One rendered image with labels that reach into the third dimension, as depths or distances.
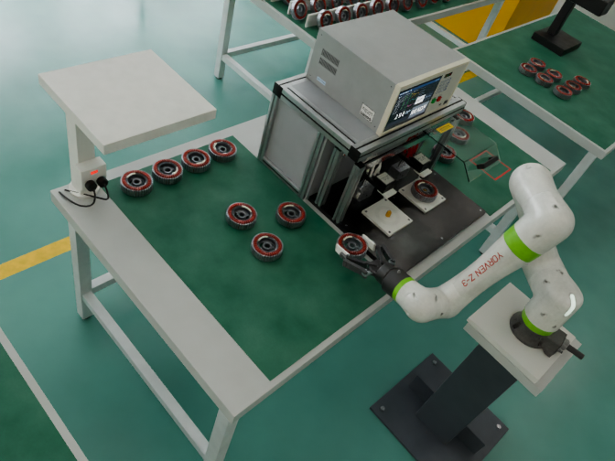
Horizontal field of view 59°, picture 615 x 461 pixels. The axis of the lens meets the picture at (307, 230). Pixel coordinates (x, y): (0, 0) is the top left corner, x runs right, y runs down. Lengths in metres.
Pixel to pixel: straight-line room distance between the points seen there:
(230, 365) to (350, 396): 1.02
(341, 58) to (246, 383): 1.13
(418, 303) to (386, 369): 1.05
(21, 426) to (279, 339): 0.72
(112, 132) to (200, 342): 0.65
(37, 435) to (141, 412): 0.87
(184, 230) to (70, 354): 0.85
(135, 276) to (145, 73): 0.63
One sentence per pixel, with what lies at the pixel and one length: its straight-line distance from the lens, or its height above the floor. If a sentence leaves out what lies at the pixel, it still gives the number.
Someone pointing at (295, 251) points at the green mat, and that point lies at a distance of 1.95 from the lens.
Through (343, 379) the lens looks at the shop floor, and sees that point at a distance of 2.61.
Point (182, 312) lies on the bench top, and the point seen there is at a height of 0.75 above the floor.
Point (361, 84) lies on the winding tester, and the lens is 1.96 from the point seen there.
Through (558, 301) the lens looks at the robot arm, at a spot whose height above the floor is 1.00.
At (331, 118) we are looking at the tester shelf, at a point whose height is 1.11.
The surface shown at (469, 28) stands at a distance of 5.83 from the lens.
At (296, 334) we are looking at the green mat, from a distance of 1.75.
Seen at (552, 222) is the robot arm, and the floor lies 1.32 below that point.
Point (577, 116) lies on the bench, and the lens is 3.63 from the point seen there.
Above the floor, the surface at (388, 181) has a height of 0.92.
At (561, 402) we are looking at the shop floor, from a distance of 3.12.
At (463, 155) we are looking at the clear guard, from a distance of 2.15.
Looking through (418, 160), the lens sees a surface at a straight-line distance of 2.28.
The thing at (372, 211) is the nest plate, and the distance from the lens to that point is 2.16.
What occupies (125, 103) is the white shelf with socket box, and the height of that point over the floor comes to 1.20.
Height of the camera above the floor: 2.20
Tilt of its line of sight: 45 degrees down
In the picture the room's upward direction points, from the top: 20 degrees clockwise
